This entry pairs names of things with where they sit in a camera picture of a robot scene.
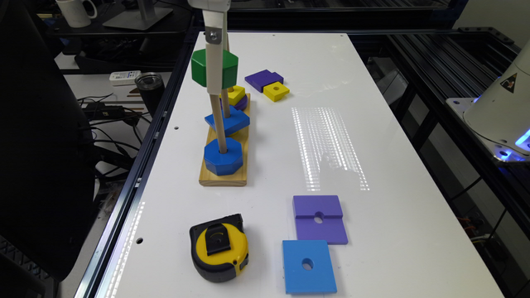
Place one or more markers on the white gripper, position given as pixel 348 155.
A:
pixel 215 36

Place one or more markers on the green octagonal block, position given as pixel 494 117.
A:
pixel 230 68

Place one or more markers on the dark purple stepped block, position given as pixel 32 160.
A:
pixel 263 78

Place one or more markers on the yellow block on peg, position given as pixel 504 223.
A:
pixel 235 94

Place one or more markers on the purple round block on peg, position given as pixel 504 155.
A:
pixel 242 102

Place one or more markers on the small yellow square block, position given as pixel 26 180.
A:
pixel 275 91

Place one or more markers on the blue square block on peg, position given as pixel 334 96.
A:
pixel 237 121

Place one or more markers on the blue octagonal block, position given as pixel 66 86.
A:
pixel 223 163

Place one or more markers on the large purple square block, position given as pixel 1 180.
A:
pixel 319 217

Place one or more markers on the large blue square block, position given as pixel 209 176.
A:
pixel 308 267

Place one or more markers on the rear wooden peg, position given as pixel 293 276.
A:
pixel 226 42

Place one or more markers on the wooden peg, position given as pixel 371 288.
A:
pixel 226 42
pixel 218 122
pixel 225 103

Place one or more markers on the front wooden peg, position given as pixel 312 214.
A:
pixel 218 122

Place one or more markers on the monitor stand base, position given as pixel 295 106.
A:
pixel 146 16

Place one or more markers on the dark tumbler cup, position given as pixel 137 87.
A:
pixel 151 88

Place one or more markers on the middle wooden peg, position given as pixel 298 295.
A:
pixel 225 103

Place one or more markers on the white remote control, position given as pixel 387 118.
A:
pixel 124 77

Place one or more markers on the white mug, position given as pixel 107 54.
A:
pixel 75 12

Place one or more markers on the wooden peg base board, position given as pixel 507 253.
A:
pixel 239 178

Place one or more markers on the yellow black tape measure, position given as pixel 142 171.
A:
pixel 219 248

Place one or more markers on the black office chair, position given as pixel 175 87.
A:
pixel 47 153

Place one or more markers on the black power adapter with cables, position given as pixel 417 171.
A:
pixel 95 109

